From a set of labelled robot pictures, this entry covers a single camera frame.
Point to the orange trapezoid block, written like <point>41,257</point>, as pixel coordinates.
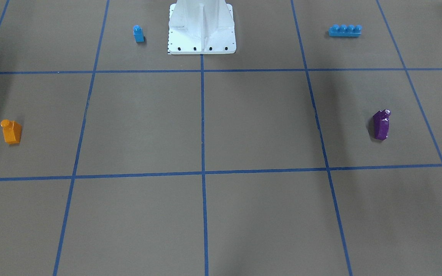
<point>11,131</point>

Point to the purple trapezoid block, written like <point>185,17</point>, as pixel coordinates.
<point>381,124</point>

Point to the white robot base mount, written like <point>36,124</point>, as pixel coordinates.
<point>201,27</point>

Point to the long blue four-stud block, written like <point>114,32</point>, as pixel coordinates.
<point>345,31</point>

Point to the small blue block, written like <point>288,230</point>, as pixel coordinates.
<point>138,34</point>

